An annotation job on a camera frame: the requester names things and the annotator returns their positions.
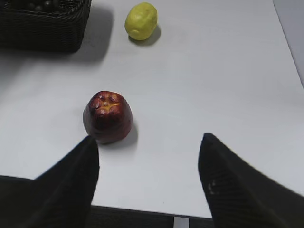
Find dark brown wicker basket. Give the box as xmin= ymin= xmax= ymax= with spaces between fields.
xmin=0 ymin=0 xmax=92 ymax=53

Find dark red apple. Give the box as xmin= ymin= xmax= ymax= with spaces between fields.
xmin=83 ymin=91 xmax=133 ymax=144

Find purple grape bunch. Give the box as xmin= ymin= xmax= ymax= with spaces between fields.
xmin=25 ymin=0 xmax=59 ymax=12

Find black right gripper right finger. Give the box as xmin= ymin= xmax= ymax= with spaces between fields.
xmin=198 ymin=133 xmax=304 ymax=228

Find yellow lemon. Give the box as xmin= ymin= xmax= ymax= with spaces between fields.
xmin=124 ymin=2 xmax=158 ymax=40

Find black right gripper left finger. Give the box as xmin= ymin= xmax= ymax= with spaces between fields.
xmin=0 ymin=136 xmax=99 ymax=228

